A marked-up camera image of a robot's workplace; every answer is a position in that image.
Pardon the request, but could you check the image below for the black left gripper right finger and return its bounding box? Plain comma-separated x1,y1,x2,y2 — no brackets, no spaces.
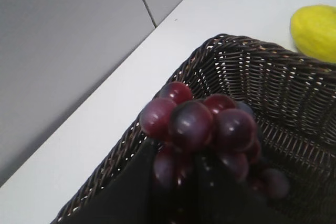
194,154,282,223

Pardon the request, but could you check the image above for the black woven basket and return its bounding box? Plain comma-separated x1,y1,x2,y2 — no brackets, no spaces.
54,34,335,223

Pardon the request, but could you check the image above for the red grape bunch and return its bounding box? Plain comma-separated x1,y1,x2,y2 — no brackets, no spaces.
139,82,290,224

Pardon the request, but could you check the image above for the yellow lemon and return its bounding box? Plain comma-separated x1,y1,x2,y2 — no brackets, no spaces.
290,5,335,63

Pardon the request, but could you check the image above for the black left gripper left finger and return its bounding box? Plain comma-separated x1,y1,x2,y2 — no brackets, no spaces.
60,136,169,224

